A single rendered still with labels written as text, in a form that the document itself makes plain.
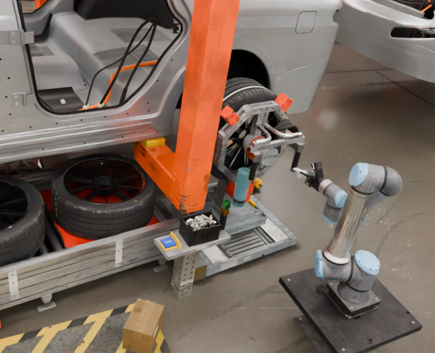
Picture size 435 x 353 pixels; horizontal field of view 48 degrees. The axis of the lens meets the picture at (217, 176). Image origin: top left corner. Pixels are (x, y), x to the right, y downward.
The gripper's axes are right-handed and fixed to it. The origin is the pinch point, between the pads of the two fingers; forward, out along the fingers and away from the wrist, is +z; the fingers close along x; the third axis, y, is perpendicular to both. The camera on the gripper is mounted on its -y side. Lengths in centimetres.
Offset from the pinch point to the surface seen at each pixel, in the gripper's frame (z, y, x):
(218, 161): 27, 4, -44
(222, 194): 44, 47, -23
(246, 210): 35, 60, -5
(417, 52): 96, -15, 232
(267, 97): 34.6, -30.3, -7.6
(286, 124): 16.8, -20.3, -4.2
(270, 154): 11.9, -4.4, -17.4
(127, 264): 26, 65, -103
